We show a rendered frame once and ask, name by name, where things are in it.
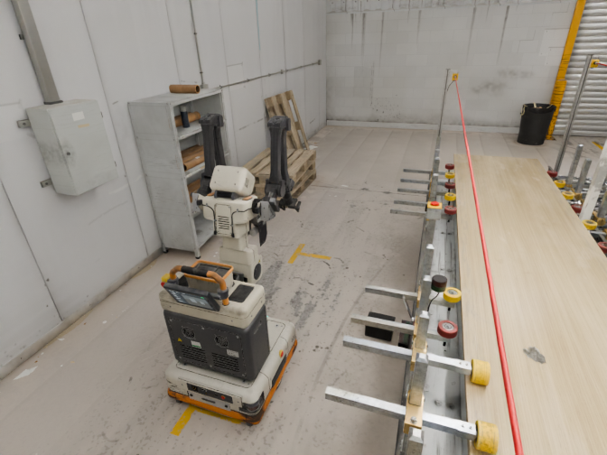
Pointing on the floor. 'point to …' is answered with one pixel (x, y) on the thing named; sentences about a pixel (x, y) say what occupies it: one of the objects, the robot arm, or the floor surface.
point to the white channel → (595, 186)
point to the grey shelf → (168, 151)
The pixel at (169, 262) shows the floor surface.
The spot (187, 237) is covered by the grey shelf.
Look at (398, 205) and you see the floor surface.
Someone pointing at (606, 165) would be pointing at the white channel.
